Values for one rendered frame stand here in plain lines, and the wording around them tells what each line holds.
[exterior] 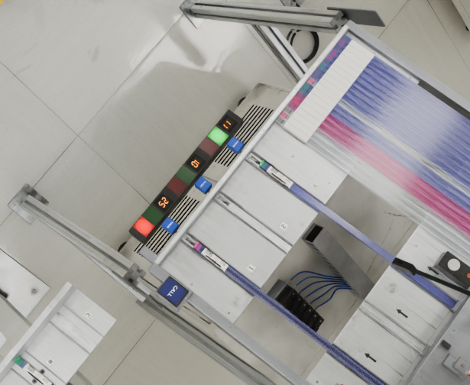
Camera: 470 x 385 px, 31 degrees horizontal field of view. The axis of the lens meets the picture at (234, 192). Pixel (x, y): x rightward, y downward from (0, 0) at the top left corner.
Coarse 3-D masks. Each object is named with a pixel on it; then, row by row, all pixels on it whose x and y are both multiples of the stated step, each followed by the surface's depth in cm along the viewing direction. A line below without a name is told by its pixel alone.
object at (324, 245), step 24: (192, 0) 241; (384, 24) 184; (288, 48) 225; (288, 72) 232; (24, 192) 227; (24, 216) 228; (312, 240) 201; (96, 264) 211; (336, 264) 206; (144, 288) 217; (288, 288) 199; (360, 288) 212; (312, 312) 204
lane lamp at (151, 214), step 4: (148, 208) 174; (152, 208) 174; (144, 212) 174; (148, 212) 174; (152, 212) 174; (156, 212) 174; (144, 216) 174; (148, 216) 174; (152, 216) 174; (156, 216) 174; (160, 216) 174; (148, 220) 174; (152, 220) 174; (156, 220) 174; (156, 224) 174
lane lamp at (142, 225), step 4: (140, 220) 174; (144, 220) 174; (136, 224) 174; (140, 224) 174; (144, 224) 174; (148, 224) 174; (136, 228) 173; (140, 228) 173; (144, 228) 173; (148, 228) 173; (152, 228) 173; (140, 232) 173; (144, 232) 173; (148, 232) 173
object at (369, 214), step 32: (256, 96) 249; (256, 128) 238; (224, 160) 238; (256, 160) 228; (192, 192) 237; (352, 192) 209; (320, 224) 206; (352, 224) 212; (384, 224) 218; (416, 224) 225; (128, 256) 236; (288, 256) 202; (352, 256) 214; (192, 320) 215; (256, 320) 201; (288, 352) 210; (320, 352) 216; (288, 384) 212
